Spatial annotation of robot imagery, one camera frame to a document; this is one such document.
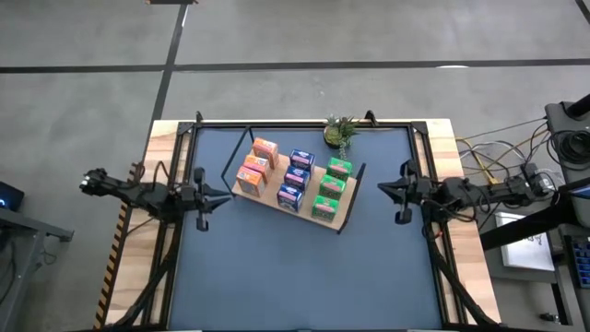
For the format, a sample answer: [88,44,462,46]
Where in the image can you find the yellow black hazard tape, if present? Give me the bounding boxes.
[93,212,132,331]

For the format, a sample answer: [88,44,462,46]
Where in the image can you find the white board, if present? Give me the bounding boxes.
[495,210,557,273]

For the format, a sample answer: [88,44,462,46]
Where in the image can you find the backlit keyboard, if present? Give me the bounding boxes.
[571,234,590,288]

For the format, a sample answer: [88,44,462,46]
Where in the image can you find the black equipment stand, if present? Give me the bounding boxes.
[478,177,590,253]

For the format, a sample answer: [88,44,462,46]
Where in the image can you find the small potted succulent plant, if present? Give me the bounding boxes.
[322,115,361,174]

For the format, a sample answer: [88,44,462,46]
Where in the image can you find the gray metal cart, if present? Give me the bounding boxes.
[0,207,75,332]

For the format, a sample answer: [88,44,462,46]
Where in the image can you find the black power adapter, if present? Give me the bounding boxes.
[523,161,549,196]

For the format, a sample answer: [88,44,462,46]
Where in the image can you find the black metal table frame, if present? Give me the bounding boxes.
[103,110,503,332]

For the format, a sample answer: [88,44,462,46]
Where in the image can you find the tangled floor cables by stand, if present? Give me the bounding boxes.
[455,117,554,185]

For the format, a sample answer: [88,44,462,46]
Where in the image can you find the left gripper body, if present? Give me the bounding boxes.
[182,166,211,232]

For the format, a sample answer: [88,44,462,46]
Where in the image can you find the orange Mini Wheats cereal box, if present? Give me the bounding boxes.
[242,154,273,184]
[235,165,268,198]
[251,136,280,170]

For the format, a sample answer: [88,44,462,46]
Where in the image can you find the wooden shelf with black frame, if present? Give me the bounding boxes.
[220,126,368,235]

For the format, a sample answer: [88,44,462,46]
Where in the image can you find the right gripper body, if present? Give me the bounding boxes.
[395,159,434,226]

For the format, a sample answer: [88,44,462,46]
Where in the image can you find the coiled black cable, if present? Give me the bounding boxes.
[550,130,590,163]

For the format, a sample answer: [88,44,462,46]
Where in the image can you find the gray equipment cart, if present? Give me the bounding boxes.
[545,94,590,185]

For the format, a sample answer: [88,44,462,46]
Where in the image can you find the green Apple Jacks cereal box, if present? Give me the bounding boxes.
[325,156,354,183]
[317,173,348,202]
[311,195,341,224]

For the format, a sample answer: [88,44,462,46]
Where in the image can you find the blue Frosted Flakes cereal box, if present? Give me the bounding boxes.
[283,165,312,193]
[276,183,305,214]
[289,148,317,175]

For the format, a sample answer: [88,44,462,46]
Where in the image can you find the dark blue-lit device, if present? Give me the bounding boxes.
[0,181,25,212]

